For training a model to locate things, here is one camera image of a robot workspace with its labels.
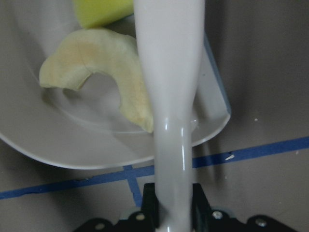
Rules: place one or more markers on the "yellow green sponge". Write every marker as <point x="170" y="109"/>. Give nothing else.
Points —
<point x="96" y="13"/>

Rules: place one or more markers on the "beige hand brush black bristles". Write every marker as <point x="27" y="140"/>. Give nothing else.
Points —
<point x="170" y="37"/>

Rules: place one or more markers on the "beige plastic dustpan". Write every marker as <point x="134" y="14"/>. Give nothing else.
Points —
<point x="72" y="129"/>

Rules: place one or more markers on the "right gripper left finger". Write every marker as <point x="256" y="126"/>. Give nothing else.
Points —
<point x="146" y="219"/>

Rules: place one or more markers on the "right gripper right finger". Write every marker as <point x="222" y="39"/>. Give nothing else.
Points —
<point x="208" y="219"/>

